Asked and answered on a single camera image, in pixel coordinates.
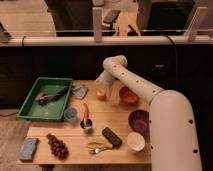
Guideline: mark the purple bowl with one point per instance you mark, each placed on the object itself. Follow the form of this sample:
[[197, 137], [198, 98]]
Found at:
[[139, 121]]

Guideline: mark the black office chair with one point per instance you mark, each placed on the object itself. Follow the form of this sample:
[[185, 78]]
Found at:
[[108, 21]]

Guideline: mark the white horizontal rail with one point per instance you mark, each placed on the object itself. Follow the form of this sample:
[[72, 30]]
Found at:
[[106, 41]]

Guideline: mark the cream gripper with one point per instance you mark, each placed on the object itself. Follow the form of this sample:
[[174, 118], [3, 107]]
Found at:
[[101, 86]]

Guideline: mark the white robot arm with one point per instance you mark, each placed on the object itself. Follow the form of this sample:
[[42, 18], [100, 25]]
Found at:
[[173, 136]]

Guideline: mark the orange bowl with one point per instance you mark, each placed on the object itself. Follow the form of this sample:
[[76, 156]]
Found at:
[[127, 96]]

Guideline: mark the wooden post left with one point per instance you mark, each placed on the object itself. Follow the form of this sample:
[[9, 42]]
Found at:
[[97, 24]]

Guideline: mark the orange carrot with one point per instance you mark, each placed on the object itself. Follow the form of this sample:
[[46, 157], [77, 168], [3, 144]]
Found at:
[[86, 111]]

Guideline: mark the orange apple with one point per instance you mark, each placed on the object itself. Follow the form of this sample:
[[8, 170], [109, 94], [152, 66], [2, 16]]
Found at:
[[101, 94]]

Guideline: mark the blue plastic cup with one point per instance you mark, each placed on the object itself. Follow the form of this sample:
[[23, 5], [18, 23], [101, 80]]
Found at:
[[70, 114]]

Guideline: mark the grey crumpled cloth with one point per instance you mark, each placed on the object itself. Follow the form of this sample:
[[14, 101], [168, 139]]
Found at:
[[80, 91]]

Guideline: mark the black remote control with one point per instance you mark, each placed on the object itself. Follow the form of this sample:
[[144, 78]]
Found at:
[[111, 137]]

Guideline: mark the yellow banana peel piece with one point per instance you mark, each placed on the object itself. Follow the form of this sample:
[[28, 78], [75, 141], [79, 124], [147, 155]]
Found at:
[[99, 145]]

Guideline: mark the blue sponge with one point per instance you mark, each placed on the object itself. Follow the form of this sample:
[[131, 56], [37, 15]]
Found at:
[[28, 149]]

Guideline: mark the black tool in tray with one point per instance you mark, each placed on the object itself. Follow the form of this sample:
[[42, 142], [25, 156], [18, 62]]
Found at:
[[43, 99]]

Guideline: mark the wooden post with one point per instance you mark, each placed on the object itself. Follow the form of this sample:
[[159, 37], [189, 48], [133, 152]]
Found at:
[[97, 24], [195, 23]]

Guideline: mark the bunch of dark grapes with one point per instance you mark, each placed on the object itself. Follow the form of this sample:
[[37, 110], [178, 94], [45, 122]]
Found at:
[[58, 147]]

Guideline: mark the green plastic tray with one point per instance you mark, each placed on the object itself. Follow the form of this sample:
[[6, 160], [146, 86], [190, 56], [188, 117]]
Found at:
[[52, 111]]

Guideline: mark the wooden post right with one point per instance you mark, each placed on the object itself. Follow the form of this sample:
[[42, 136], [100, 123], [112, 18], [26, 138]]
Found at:
[[195, 23]]

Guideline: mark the small metal cup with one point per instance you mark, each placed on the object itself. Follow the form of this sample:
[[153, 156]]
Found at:
[[86, 125]]

